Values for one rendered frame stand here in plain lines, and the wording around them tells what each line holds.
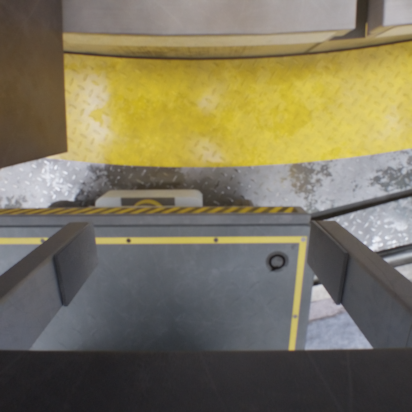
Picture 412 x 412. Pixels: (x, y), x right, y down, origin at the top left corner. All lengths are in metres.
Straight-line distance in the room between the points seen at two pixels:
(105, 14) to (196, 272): 0.45
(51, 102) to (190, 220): 0.29
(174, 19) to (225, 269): 0.43
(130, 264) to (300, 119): 0.58
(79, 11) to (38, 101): 0.16
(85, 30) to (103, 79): 0.32
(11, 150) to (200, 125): 0.51
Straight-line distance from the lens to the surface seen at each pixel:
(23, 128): 0.44
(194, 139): 0.81
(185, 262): 0.55
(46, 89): 0.49
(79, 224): 0.17
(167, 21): 0.52
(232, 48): 0.72
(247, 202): 0.74
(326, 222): 0.17
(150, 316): 0.62
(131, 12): 0.53
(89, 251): 0.17
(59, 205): 0.81
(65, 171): 0.91
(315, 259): 0.16
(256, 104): 0.82
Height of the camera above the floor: 0.80
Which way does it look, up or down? 73 degrees down
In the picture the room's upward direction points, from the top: 180 degrees counter-clockwise
